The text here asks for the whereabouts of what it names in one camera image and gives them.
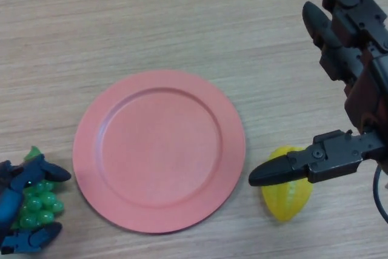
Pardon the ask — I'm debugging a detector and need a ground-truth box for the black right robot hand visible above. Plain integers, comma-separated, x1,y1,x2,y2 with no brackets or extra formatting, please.
248,0,388,187

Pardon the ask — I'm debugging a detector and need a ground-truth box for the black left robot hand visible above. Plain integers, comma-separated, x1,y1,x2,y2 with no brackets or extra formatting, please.
0,154,72,255

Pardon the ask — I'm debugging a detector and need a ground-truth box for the green plastic grape bunch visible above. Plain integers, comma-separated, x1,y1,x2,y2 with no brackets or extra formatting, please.
12,146,65,231

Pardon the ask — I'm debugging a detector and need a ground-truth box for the pink round plate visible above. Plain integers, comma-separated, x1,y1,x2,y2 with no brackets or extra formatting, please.
72,70,246,235

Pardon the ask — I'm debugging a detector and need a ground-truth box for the yellow plastic starfruit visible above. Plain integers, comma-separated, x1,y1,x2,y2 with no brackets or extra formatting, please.
261,146,313,222

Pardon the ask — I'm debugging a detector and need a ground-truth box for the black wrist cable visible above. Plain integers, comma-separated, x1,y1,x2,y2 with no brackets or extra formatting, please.
373,164,388,223

